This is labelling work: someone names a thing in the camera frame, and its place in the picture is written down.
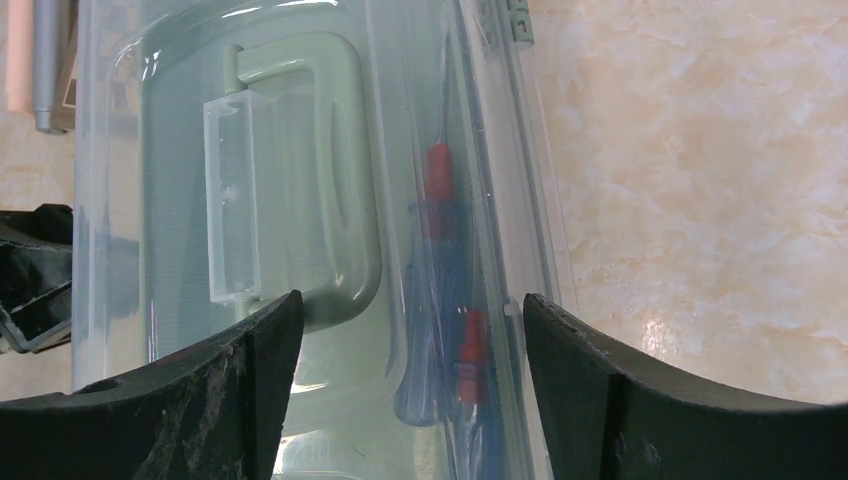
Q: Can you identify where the pink microphone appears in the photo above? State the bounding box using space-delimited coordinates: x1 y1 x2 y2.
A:
5 0 34 116

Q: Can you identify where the wooden chessboard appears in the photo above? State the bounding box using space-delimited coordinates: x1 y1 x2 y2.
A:
51 0 79 134

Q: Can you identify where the blue handle screwdriver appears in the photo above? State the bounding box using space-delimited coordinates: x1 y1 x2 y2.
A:
395 35 459 427

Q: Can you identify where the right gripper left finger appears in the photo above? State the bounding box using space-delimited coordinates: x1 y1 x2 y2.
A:
1 291 305 479

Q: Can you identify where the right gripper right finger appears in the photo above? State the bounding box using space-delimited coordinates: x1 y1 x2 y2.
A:
523 294 847 479

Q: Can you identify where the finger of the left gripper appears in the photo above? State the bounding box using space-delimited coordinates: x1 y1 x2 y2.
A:
1 204 73 354

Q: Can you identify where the green plastic toolbox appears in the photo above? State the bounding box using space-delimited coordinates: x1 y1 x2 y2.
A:
506 0 535 45

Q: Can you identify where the red blue screwdriver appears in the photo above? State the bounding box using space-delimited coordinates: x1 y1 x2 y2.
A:
454 309 503 479

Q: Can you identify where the grey microphone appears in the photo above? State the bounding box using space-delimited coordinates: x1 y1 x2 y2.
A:
33 0 70 135

